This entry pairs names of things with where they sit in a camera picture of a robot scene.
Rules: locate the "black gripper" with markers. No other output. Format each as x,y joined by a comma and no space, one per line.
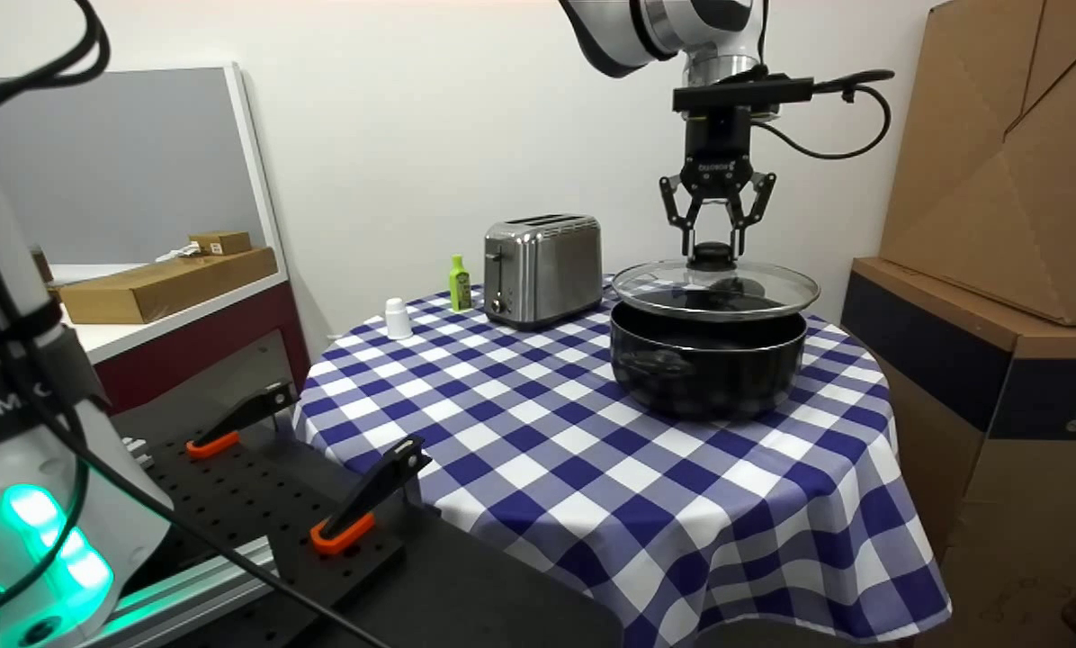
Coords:
719,140

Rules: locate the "glass lid with black knob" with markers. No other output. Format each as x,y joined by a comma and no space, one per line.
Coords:
719,291

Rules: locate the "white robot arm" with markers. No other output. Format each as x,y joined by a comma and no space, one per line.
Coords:
631,30

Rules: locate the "black pot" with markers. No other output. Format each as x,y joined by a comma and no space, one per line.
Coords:
704,371

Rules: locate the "silver toaster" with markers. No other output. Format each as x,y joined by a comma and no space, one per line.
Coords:
545,270

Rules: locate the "small green bottle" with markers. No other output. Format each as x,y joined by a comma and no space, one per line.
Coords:
460,285

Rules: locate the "large brown cardboard box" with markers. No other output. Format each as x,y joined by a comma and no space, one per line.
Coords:
1018,156

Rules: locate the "blue white checkered tablecloth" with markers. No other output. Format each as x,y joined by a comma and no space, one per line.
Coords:
583,479

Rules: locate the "small white shaker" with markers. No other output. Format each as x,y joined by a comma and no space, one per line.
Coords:
399,318

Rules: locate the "cardboard box with blue band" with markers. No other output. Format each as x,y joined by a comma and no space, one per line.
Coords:
992,453

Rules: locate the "small cardboard piece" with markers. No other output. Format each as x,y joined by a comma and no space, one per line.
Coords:
222,241

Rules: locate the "black perforated board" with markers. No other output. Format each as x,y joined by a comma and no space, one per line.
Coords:
262,491

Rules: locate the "white desk with red front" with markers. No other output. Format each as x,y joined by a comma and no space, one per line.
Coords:
187,344

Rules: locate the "flat cardboard box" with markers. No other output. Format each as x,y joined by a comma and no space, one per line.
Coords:
163,285

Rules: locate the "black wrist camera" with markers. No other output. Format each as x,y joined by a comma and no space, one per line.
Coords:
738,92

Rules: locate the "grey panel with white frame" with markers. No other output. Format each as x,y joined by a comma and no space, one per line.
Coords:
117,165

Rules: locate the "aluminium rail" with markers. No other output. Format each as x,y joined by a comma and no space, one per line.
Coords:
187,595

